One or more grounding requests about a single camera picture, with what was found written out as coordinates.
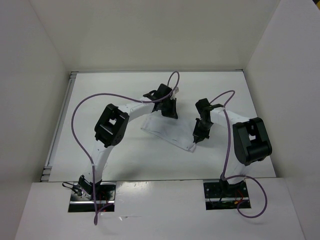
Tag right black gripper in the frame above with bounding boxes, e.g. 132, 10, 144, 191
193, 117, 214, 144

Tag white skirt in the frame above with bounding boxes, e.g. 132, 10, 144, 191
141, 112, 196, 153

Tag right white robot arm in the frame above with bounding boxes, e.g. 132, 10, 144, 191
193, 107, 272, 197

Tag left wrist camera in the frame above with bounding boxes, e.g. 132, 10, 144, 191
143, 83, 179, 103

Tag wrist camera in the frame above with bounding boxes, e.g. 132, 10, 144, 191
143, 83, 179, 103
195, 98, 223, 114

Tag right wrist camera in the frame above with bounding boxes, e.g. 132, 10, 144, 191
195, 98, 223, 114

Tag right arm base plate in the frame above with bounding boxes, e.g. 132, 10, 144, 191
203, 179, 251, 211

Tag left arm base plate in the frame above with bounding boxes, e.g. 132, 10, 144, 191
67, 181, 117, 213

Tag aluminium table frame rail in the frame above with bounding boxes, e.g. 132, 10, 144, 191
39, 71, 79, 182

